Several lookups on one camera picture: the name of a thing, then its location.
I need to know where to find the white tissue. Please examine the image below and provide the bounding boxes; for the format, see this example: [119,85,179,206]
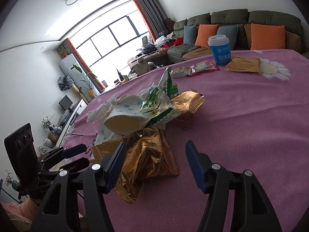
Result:
[86,94,129,123]

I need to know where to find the gold foil snack wrapper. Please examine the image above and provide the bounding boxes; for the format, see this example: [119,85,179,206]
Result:
[91,127,179,204]

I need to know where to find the white paper cup blue dots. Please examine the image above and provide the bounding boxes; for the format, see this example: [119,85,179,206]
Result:
[95,95,149,145]

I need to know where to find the green clear snack wrapper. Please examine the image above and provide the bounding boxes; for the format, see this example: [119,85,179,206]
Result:
[140,67,180,127]

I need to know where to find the pink sleeve left forearm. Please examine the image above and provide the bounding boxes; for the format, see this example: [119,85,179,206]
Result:
[1,198,38,231]

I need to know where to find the black monitor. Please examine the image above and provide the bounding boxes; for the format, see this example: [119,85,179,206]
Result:
[59,96,73,111]

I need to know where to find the white tv cabinet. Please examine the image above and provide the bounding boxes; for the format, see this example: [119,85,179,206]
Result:
[37,100,87,156]

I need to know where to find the tall potted plant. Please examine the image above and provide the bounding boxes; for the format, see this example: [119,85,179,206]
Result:
[71,64,99,98]

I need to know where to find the white standing air conditioner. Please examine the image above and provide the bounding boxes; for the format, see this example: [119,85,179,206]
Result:
[59,54,96,101]

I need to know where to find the left orange grey curtain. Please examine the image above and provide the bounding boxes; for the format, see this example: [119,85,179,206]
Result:
[58,38,105,93]

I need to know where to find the orange grey curtain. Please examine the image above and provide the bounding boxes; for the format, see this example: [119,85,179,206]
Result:
[58,38,105,93]
[132,0,171,41]

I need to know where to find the brown paper wrapper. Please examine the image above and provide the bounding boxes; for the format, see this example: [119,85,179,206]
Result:
[225,57,260,72]

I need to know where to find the red clear snack packet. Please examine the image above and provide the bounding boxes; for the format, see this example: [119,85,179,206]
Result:
[191,60,218,75]

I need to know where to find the glass coffee table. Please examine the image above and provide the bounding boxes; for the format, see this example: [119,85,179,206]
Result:
[114,51,168,86]

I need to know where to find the beige snack packet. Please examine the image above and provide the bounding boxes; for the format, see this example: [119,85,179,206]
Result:
[170,67,191,78]

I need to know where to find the blue paper coffee cup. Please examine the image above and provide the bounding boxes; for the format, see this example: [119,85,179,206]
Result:
[208,35,232,66]

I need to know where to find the orange cushion near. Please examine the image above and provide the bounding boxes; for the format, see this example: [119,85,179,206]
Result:
[250,24,285,50]

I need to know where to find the orange cushion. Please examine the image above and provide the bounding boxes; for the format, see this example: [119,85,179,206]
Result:
[250,24,285,50]
[195,24,218,48]

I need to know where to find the grey blue cushion near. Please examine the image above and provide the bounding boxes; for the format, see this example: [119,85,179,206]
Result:
[217,25,238,50]

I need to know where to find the grey blue cushion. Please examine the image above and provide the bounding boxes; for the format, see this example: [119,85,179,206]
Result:
[217,25,238,50]
[183,25,196,46]

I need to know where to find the dark green sectional sofa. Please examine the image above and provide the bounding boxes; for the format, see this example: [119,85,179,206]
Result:
[173,9,308,57]

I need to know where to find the orange cushion far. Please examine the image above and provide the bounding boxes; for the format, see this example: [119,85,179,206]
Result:
[195,24,218,48]

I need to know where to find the grey blue cushion far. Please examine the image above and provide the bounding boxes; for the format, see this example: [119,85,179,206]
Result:
[183,25,196,46]

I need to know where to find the right orange grey curtain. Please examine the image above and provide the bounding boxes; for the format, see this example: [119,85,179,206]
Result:
[132,0,171,41]

